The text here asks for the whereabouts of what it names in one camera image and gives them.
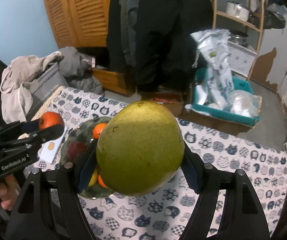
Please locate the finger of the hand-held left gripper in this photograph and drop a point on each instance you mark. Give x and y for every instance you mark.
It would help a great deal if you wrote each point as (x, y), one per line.
(51, 133)
(31, 126)

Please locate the green glazed plate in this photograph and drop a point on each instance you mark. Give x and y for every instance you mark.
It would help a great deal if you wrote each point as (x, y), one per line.
(83, 130)

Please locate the grey sweatshirt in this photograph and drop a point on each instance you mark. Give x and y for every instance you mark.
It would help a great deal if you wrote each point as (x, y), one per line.
(78, 67)

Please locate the wooden crate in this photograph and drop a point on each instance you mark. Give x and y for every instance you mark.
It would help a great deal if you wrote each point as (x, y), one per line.
(111, 80)

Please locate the grey fabric bag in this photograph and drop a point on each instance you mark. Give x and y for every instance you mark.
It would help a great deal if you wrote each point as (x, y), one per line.
(48, 80)

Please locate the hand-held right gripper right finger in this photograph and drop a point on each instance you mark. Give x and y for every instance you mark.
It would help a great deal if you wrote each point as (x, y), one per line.
(189, 175)

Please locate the black coat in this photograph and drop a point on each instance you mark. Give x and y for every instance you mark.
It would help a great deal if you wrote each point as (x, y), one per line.
(158, 42)

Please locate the white sticker card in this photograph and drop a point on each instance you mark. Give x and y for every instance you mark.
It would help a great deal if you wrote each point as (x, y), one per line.
(51, 155)

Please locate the dark grey jacket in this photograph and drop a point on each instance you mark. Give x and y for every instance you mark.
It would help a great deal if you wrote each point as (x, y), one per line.
(129, 30)

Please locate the steel pot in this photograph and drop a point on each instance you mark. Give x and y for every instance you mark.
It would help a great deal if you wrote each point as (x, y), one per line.
(238, 40)

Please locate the teal cardboard box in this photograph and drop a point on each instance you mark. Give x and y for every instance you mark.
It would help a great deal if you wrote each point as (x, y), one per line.
(221, 116)

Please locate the brown cardboard box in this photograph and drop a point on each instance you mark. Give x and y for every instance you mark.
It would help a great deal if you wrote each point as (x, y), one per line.
(168, 105)

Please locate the green yellow mango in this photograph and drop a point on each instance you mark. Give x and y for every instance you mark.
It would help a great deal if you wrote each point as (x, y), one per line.
(138, 150)

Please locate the medium orange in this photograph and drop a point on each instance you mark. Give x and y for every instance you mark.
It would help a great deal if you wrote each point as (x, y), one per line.
(101, 181)

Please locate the beige hoodie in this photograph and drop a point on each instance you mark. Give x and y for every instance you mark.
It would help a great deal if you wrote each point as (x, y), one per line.
(16, 100)

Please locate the large orange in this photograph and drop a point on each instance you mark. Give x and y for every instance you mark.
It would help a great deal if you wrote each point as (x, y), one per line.
(98, 131)

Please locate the pale blue door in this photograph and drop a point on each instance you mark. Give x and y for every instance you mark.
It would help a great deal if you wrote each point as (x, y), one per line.
(286, 55)

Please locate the wooden shelf rack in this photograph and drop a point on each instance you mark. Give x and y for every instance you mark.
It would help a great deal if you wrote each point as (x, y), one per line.
(243, 23)

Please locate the clear plastic bag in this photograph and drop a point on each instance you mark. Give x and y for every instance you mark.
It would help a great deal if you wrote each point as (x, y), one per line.
(246, 102)

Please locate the wooden louvered door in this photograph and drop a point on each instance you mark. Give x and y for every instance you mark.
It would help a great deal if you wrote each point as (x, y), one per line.
(83, 12)

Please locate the person's left hand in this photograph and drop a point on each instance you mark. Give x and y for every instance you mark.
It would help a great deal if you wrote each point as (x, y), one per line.
(1, 192)

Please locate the white printed rice bag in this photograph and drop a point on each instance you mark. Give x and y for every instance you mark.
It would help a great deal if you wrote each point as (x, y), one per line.
(218, 67)

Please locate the white patterned box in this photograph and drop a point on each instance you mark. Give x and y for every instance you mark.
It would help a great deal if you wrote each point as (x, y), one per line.
(241, 60)

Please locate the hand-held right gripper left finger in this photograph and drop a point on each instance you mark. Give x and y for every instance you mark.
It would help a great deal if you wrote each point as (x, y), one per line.
(86, 172)

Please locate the red apple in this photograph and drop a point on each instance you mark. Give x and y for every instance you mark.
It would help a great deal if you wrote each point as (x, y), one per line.
(77, 151)
(51, 120)

